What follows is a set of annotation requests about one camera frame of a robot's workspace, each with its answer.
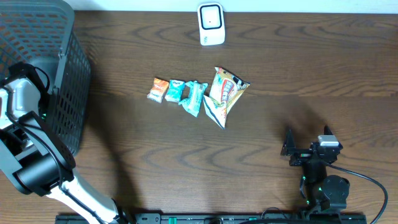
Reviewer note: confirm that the large yellow snack bag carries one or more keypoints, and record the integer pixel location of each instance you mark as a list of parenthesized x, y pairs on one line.
[(225, 91)]

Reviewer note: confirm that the dark grey plastic basket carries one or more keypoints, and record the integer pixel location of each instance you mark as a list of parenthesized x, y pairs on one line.
[(41, 33)]

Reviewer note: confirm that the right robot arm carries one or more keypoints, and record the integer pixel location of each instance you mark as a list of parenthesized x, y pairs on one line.
[(325, 194)]

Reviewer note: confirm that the teal candy packet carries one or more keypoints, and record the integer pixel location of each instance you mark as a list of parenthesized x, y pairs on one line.
[(175, 91)]

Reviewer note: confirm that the white barcode scanner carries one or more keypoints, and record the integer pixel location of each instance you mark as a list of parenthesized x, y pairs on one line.
[(211, 24)]

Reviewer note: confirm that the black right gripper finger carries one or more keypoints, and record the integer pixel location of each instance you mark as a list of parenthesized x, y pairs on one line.
[(289, 143), (327, 130)]

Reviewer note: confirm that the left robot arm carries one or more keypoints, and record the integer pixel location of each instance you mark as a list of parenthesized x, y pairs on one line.
[(34, 158)]

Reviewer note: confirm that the light green snack packet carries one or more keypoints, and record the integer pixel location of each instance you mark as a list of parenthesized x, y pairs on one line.
[(192, 103)]

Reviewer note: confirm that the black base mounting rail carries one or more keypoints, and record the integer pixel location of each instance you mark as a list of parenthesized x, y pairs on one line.
[(156, 218)]

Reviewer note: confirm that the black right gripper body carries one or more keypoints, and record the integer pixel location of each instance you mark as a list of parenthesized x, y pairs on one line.
[(301, 156)]

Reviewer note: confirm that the orange candy packet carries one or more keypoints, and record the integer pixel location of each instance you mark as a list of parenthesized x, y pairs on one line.
[(158, 90)]

